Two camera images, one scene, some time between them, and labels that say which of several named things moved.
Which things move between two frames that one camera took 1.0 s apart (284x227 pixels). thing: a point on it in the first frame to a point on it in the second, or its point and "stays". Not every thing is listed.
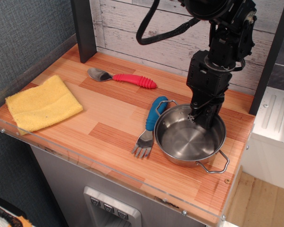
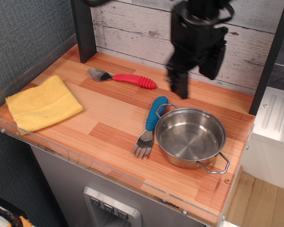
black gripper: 208,87 to 193,39
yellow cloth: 48,104 stays
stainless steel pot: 181,142 stays
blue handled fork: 145,143 stays
